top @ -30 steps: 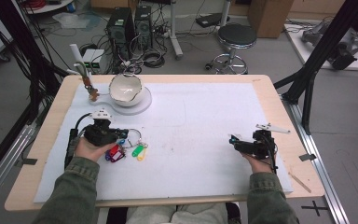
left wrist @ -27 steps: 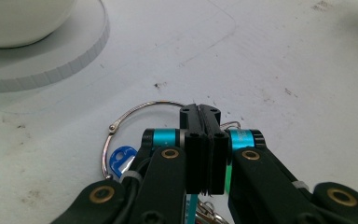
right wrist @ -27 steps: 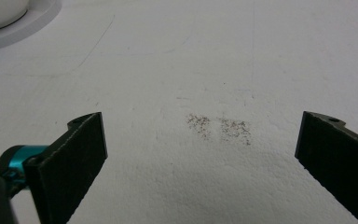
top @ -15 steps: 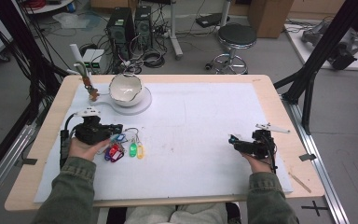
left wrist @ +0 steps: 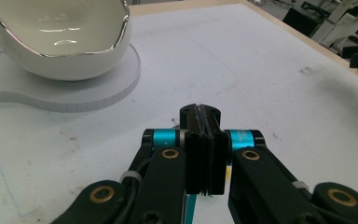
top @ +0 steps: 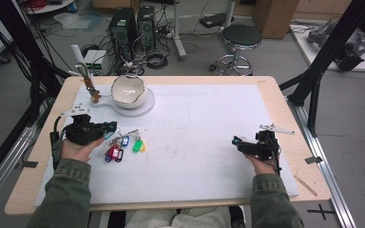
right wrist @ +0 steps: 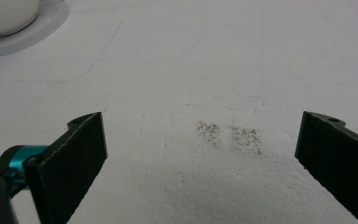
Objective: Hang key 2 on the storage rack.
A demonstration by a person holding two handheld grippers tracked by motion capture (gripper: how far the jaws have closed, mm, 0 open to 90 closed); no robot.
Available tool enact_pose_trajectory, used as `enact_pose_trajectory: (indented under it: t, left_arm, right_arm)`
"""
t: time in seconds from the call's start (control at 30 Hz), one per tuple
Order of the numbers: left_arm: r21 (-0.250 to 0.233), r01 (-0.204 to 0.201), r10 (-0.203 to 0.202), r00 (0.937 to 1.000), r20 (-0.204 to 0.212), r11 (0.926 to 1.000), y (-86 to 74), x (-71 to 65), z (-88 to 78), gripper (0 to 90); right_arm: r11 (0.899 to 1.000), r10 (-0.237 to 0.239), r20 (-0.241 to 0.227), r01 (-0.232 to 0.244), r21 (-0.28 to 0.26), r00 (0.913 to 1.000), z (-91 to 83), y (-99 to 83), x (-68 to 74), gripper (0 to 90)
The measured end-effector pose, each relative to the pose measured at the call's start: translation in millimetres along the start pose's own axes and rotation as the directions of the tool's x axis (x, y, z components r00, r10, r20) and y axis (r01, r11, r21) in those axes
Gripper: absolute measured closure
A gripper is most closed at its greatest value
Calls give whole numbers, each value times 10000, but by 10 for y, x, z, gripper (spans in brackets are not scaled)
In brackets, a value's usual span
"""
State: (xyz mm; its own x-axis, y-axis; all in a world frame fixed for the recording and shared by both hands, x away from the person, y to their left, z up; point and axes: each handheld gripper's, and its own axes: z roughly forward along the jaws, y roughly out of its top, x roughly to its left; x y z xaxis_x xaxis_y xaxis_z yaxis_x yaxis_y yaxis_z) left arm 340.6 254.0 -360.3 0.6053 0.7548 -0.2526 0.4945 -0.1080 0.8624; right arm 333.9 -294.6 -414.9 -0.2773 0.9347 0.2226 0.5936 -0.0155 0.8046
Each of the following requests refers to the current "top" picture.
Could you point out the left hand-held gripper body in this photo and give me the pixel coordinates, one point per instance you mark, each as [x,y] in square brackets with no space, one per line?
[82,131]

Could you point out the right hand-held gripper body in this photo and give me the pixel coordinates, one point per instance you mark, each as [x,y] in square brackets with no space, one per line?
[266,147]

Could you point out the key bunch with coloured tags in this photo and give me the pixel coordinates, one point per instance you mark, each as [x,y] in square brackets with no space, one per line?
[114,152]

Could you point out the person's right hand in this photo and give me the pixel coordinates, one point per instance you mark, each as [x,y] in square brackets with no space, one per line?
[264,166]

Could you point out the person's left hand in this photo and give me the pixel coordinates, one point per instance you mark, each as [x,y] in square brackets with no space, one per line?
[76,153]

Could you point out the white round base tray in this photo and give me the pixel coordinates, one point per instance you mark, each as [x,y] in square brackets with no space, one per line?
[139,110]

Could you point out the white egg-shaped ceramic bowl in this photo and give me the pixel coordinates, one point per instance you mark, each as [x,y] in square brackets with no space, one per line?
[128,91]

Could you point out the white table mat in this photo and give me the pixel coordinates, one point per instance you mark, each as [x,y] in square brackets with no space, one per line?
[202,158]

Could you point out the black tape piece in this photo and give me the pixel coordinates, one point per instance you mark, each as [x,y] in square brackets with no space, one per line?
[313,160]
[29,164]

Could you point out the thin wooden stick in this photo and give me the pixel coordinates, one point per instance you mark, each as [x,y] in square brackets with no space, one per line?
[305,186]

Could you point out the white box with green display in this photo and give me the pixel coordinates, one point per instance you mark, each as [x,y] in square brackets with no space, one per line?
[99,61]
[90,60]

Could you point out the black tape cross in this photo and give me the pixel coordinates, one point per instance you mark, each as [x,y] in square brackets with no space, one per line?
[321,211]

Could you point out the large black computer tower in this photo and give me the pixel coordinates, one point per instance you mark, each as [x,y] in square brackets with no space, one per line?
[122,31]

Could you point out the person's lap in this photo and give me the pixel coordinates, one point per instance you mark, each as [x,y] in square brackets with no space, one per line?
[177,220]

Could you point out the small black computer tower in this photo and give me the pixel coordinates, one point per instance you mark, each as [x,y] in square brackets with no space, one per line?
[146,27]

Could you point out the black round stool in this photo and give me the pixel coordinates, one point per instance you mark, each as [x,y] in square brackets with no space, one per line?
[241,36]

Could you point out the white desk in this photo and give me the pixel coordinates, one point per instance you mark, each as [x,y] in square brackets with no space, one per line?
[179,38]

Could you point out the clear plastic bag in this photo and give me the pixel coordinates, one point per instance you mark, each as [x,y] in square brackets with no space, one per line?
[72,20]

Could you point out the flat black power box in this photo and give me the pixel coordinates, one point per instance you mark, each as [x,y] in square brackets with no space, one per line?
[214,20]

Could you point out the round white low table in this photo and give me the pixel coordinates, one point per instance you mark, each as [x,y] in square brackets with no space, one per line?
[49,7]

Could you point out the tall cardboard box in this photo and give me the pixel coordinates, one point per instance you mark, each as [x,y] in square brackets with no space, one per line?
[275,17]

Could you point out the grey robot device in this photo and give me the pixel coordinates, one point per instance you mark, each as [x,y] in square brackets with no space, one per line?
[353,50]

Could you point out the aluminium floor rail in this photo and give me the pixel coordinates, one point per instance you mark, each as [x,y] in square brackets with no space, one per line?
[9,158]
[329,177]

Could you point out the black metal frame strut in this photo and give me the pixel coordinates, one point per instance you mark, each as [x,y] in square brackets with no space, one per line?
[323,63]
[19,47]

